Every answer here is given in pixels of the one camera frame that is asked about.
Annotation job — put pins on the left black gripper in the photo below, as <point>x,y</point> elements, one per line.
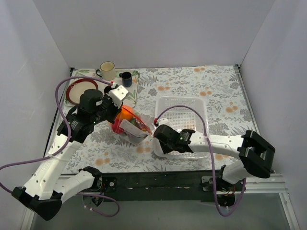
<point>115,111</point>

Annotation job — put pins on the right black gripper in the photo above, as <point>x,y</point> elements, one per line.
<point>162,135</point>

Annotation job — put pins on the white plastic basket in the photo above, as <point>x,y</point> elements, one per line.
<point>182,112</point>

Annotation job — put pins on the clear zip top bag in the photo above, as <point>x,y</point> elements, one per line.
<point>134,131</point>

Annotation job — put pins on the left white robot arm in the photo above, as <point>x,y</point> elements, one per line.
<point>43,193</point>

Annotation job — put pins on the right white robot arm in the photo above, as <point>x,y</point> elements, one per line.
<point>253,154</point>

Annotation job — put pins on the fake whole orange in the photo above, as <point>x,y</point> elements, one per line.
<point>126,113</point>

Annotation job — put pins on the red rimmed plate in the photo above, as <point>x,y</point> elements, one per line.
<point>77,88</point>

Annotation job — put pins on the dark blue cup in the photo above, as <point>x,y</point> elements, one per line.
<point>126,78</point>

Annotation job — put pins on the cream enamel mug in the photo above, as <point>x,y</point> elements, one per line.
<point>107,71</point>

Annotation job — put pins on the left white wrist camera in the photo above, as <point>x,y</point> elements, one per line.
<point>117,93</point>

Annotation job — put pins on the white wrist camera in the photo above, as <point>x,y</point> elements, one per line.
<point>161,121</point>
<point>117,93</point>

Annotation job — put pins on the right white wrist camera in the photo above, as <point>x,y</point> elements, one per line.
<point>161,121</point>

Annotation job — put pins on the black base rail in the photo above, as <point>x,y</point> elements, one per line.
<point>158,186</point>

